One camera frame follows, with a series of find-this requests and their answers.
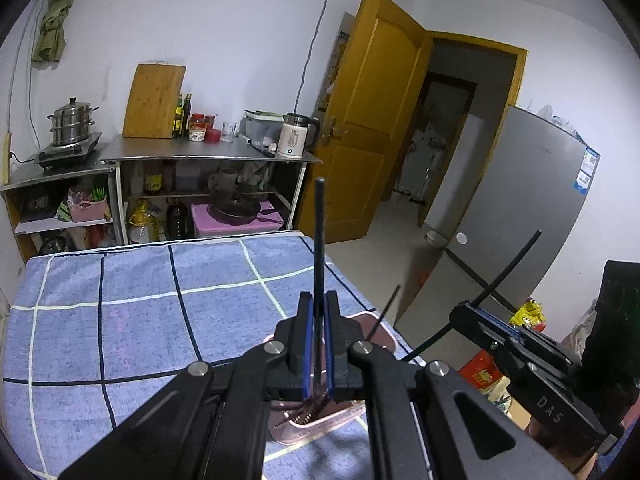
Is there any air conditioner cable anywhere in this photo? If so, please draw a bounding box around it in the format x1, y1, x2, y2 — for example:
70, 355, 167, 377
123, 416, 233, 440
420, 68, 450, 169
295, 0, 336, 116

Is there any red cardboard box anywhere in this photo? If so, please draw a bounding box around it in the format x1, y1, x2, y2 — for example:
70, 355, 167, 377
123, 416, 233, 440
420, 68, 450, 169
457, 350, 511, 393

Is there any white electric kettle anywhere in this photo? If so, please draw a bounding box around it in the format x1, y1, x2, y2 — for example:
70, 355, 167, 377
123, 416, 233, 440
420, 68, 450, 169
276, 112, 321, 160

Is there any wooden cutting board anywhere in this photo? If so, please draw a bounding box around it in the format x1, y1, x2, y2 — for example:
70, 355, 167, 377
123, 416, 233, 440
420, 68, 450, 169
122, 61, 187, 139

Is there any large cooking oil bottle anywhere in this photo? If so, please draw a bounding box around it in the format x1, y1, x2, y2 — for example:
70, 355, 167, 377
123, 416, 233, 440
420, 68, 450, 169
127, 200, 161, 245

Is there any pink utensil basket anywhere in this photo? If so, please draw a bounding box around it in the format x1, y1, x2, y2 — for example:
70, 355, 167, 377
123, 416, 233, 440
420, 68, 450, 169
267, 310, 401, 447

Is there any pink storage box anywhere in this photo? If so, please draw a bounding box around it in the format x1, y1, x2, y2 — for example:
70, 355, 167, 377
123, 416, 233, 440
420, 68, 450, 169
191, 200, 291, 238

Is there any dark glass bottle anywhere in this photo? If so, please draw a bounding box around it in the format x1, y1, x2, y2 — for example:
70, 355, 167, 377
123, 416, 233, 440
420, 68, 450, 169
166, 197, 190, 241

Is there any grey refrigerator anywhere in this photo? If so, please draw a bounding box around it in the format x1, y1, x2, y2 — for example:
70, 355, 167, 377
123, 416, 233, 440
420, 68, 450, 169
395, 105, 601, 361

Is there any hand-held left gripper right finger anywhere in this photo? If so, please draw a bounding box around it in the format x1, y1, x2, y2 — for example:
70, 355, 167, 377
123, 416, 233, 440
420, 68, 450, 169
324, 290, 576, 480

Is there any grey plastic container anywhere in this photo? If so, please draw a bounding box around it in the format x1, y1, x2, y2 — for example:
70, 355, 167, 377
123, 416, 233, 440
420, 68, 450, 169
239, 109, 286, 151

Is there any steel steamer pot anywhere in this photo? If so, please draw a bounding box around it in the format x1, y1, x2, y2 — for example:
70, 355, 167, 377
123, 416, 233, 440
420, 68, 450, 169
46, 97, 100, 146

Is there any yellow snack packet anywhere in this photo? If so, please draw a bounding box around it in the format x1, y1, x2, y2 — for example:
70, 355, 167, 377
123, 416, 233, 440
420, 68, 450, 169
509, 297, 548, 331

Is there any yellow wooden door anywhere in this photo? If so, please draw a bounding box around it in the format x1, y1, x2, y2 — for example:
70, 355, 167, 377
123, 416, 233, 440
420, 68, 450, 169
295, 0, 433, 243

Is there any low steel shelf cabinet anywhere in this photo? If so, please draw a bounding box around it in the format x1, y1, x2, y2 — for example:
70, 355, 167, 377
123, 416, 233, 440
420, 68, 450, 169
0, 157, 121, 263

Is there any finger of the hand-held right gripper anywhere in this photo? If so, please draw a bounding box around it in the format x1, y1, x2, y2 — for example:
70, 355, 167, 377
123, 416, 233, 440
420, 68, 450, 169
467, 301, 583, 376
449, 302, 531, 378

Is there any person's right hand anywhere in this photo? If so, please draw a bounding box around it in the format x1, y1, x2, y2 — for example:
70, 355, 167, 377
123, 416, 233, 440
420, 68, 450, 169
527, 417, 601, 480

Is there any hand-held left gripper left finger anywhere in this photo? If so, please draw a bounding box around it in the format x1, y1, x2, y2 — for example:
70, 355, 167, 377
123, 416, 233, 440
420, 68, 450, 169
59, 291, 314, 480

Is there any black frying pan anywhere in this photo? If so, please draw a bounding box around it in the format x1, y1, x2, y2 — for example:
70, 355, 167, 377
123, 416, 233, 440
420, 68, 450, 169
207, 195, 283, 226

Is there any black induction stove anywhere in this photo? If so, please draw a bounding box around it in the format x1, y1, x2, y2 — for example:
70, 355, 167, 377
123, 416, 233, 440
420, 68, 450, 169
34, 131, 103, 170

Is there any small pink basket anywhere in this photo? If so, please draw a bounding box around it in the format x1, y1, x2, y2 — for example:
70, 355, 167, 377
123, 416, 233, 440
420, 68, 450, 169
67, 195, 108, 223

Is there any green hanging cloth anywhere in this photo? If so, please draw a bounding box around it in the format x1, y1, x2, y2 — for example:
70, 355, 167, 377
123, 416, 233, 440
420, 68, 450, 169
31, 0, 86, 63

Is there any steel counter table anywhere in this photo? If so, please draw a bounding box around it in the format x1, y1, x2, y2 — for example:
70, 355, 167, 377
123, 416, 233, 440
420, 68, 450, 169
100, 132, 323, 246

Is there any blue checked tablecloth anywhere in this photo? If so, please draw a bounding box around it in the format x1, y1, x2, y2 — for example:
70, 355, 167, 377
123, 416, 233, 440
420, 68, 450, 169
0, 230, 426, 480

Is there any yellow door frame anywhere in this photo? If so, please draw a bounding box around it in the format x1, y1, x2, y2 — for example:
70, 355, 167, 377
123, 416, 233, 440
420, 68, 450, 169
417, 30, 528, 226

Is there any black chopstick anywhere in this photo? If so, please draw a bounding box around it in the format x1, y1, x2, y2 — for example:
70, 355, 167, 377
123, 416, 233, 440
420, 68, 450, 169
367, 284, 402, 341
399, 230, 542, 362
312, 177, 327, 403

